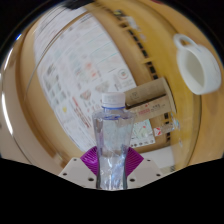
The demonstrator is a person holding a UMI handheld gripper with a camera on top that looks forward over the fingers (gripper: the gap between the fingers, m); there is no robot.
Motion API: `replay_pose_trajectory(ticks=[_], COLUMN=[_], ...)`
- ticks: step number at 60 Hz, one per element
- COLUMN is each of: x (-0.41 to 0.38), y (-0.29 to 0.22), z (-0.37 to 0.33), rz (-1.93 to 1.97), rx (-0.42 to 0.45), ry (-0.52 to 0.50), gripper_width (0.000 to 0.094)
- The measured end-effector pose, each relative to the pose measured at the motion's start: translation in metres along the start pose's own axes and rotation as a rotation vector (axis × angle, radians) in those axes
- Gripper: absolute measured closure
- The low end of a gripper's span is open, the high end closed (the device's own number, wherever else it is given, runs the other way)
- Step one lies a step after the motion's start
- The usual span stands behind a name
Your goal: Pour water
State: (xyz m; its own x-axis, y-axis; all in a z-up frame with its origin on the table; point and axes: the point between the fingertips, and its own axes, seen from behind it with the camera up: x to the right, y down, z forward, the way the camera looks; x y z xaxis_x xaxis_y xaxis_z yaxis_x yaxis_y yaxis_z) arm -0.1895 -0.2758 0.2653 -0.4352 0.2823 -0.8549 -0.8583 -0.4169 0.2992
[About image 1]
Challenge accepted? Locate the white ceramic mug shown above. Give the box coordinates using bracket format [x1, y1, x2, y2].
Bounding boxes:
[173, 33, 223, 96]

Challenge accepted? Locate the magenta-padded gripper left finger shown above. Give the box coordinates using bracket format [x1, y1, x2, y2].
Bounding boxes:
[58, 145, 100, 190]

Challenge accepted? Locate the wall posters group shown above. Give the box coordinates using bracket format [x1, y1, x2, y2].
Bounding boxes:
[33, 6, 158, 153]

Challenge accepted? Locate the brown cardboard box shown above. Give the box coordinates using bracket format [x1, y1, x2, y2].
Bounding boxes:
[124, 77, 178, 123]

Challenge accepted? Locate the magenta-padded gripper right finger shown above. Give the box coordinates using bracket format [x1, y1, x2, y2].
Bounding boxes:
[124, 146, 165, 190]

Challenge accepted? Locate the clear plastic water bottle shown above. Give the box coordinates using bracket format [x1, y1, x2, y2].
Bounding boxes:
[92, 92, 136, 191]

